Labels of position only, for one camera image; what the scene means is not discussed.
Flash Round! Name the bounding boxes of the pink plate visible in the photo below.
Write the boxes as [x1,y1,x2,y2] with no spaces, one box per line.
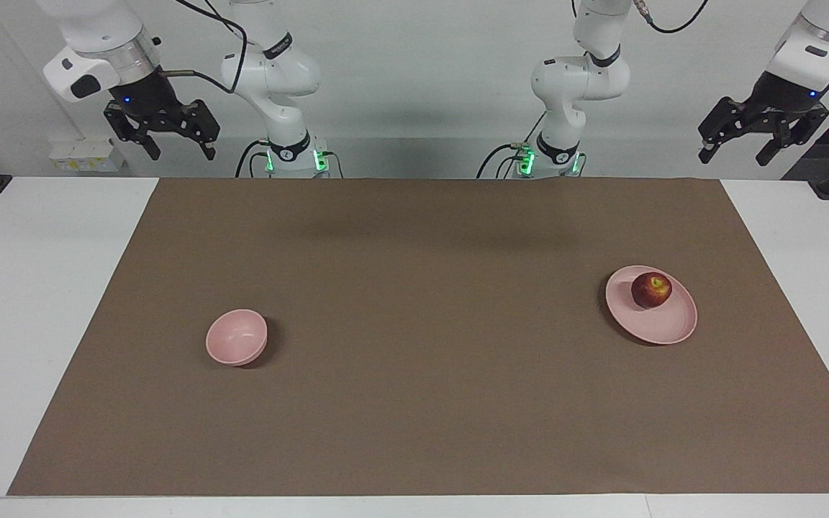
[605,265,698,345]

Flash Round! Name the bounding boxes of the black base cables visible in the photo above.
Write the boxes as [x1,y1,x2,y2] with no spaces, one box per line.
[234,140,272,179]
[476,142,532,179]

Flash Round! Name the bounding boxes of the red apple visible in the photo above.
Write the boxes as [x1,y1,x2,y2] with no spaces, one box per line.
[630,271,673,310]

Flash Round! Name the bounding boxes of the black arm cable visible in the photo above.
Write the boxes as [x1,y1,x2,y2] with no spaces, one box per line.
[159,0,250,95]
[571,0,709,35]

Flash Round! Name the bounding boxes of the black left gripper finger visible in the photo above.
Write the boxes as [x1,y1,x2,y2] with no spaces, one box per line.
[697,96,754,165]
[756,107,829,168]

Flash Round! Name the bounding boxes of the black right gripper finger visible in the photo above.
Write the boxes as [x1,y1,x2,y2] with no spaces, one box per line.
[181,99,221,161]
[104,101,163,162]

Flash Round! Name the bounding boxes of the black left base cables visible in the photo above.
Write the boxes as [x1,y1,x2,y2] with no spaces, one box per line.
[476,142,532,179]

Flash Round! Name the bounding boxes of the brown table mat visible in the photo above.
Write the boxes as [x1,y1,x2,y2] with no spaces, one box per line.
[6,177,829,497]

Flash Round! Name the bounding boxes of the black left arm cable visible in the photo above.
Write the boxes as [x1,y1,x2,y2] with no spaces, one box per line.
[571,0,709,35]

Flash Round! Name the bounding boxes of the pink bowl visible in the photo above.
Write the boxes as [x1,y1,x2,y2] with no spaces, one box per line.
[205,309,269,367]

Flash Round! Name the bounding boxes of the black right base cables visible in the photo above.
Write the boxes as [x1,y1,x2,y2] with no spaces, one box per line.
[234,140,272,179]

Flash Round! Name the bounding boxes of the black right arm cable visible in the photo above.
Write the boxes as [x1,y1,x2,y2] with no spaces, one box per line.
[159,0,250,95]

